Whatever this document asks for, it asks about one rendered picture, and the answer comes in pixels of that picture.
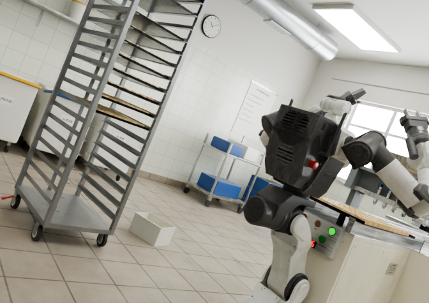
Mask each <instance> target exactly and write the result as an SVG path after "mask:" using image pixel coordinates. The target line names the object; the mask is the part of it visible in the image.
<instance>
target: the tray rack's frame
mask: <svg viewBox="0 0 429 303"><path fill-rule="evenodd" d="M94 2H95V0H89V1H88V4H87V6H86V9H85V11H84V14H83V16H82V19H81V21H80V24H79V26H78V29H77V32H76V33H75V36H74V39H73V41H72V43H71V46H70V49H69V51H68V54H67V56H66V59H65V61H64V64H63V67H62V69H61V72H60V74H59V76H58V79H57V82H56V84H55V86H54V89H53V91H52V94H51V96H50V99H49V102H48V104H47V107H46V109H45V111H44V114H43V117H42V119H41V121H40V124H39V126H38V129H37V131H36V134H35V136H34V139H33V142H32V144H31V146H30V149H29V152H28V154H27V156H26V159H25V162H24V164H23V166H22V169H21V171H20V174H19V177H18V179H17V181H16V184H15V187H14V188H15V189H14V195H15V197H13V198H12V200H11V202H12V204H13V203H14V201H15V199H16V196H17V194H18V195H20V200H21V198H22V199H23V201H25V203H26V204H27V206H28V207H29V208H30V210H31V211H32V213H33V214H34V215H35V216H36V218H37V219H35V221H36V223H35V225H34V228H33V231H32V233H33V235H35V234H36V231H37V229H38V226H39V225H42V223H43V220H44V219H45V216H46V213H47V211H48V209H49V206H50V205H49V204H48V203H47V201H46V200H45V199H44V198H43V197H42V196H41V194H40V193H39V192H38V191H37V189H36V188H35V187H31V186H25V185H22V182H23V180H24V177H25V175H26V172H27V169H28V167H29V164H30V162H31V160H32V157H33V154H34V152H35V150H36V147H37V145H38V142H39V140H40V137H41V134H42V132H43V129H44V127H45V125H46V122H47V119H48V118H49V115H50V112H51V110H52V107H53V105H54V102H55V100H56V97H57V94H58V92H59V90H60V87H61V84H62V83H63V80H64V77H65V75H66V72H67V70H68V67H69V65H70V62H71V60H72V57H73V55H74V52H75V49H76V48H77V45H78V42H79V40H80V37H81V35H82V32H83V30H84V27H85V25H86V22H87V20H88V17H89V14H90V12H91V10H92V7H93V5H94ZM51 189H52V188H51V187H50V186H48V188H47V189H42V190H43V191H44V192H45V193H46V194H47V196H48V197H49V198H50V199H51V200H52V198H53V196H54V193H55V191H52V190H51ZM80 194H81V190H80V189H79V188H77V190H76V192H75V194H74V195H73V194H69V193H63V194H62V195H63V196H64V197H65V198H61V197H60V199H59V202H58V204H57V209H58V211H59V212H56V211H55V212H54V215H53V217H52V219H51V221H50V224H49V227H48V228H56V229H62V230H73V231H78V232H89V233H99V236H98V238H97V239H98V240H99V241H100V242H101V241H102V238H103V235H104V234H106V235H107V236H109V234H110V230H109V228H110V226H109V225H108V224H106V222H104V220H103V219H102V218H101V217H99V215H97V213H95V211H94V210H92V208H90V206H88V204H87V203H85V201H83V199H81V197H80Z"/></svg>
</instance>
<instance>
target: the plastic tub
mask: <svg viewBox="0 0 429 303"><path fill-rule="evenodd" d="M175 229H176V227H175V226H173V225H171V224H170V223H168V222H166V221H165V220H163V219H162V218H159V217H158V216H156V215H154V214H153V213H151V212H135V215H134V217H133V220H132V223H131V225H130V227H129V229H128V230H129V231H131V232H132V233H134V234H135V235H137V236H138V237H140V238H141V239H143V240H144V241H146V242H147V243H149V244H150V245H152V246H154V247H155V246H166V245H169V243H170V240H171V238H172V236H173V234H174V231H175Z"/></svg>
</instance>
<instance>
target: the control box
mask: <svg viewBox="0 0 429 303"><path fill-rule="evenodd" d="M304 213H305V214H306V215H307V221H308V224H309V226H310V231H311V238H312V241H315V244H314V246H313V247H311V248H313V249H314V250H316V251H318V252H320V253H321V254H323V255H324V256H326V257H328V258H330V259H333V258H334V256H335V254H336V251H337V249H338V246H339V245H340V242H341V240H342V237H343V235H344V233H345V230H343V229H341V228H339V227H337V226H335V225H333V224H331V223H330V222H328V221H326V220H324V219H322V218H320V217H318V216H316V215H314V214H312V213H310V212H308V211H306V210H305V211H304ZM316 220H319V221H320V226H319V227H316V226H315V222H316ZM330 228H334V229H335V234H334V235H330V234H329V229H330ZM321 235H322V236H324V237H325V241H324V242H319V236H321Z"/></svg>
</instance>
